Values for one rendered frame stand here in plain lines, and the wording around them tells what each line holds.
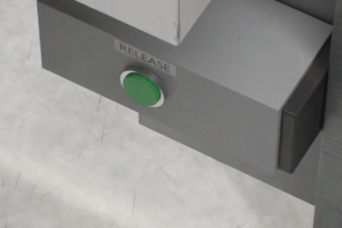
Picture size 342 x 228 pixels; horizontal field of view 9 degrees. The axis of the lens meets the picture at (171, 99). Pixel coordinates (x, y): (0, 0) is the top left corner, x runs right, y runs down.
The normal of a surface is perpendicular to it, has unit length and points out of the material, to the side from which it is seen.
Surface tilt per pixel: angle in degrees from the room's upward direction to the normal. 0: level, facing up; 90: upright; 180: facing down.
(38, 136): 0
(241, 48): 0
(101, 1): 90
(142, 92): 90
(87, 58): 90
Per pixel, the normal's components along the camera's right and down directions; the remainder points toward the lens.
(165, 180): 0.00, -0.59
